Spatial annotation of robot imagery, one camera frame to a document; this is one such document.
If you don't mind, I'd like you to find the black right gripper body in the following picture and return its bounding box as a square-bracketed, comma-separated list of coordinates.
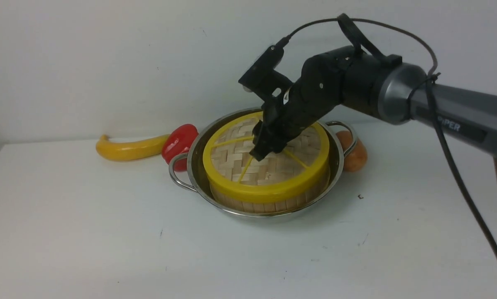
[249, 54, 346, 162]

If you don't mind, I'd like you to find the yellow bamboo steamer basket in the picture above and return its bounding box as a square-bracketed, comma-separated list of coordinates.
[210, 166, 331, 215]

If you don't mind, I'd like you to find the yellow bamboo steamer lid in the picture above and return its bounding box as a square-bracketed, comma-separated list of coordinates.
[201, 112, 330, 204]

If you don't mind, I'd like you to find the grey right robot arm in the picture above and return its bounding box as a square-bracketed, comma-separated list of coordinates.
[238, 46, 497, 178]

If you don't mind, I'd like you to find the stainless steel pot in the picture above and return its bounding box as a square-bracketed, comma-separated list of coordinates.
[169, 108, 358, 219]

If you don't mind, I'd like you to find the orange toy potato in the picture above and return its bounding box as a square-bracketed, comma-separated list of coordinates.
[336, 131, 368, 172]

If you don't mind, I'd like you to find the red toy bell pepper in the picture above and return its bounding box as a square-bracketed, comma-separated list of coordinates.
[161, 124, 198, 164]

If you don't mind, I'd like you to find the yellow toy banana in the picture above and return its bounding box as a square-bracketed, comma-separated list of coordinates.
[95, 134, 170, 162]

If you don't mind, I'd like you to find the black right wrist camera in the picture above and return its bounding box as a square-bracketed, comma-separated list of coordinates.
[238, 45, 293, 106]

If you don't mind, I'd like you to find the black right camera cable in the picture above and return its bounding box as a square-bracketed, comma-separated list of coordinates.
[275, 13, 497, 296]

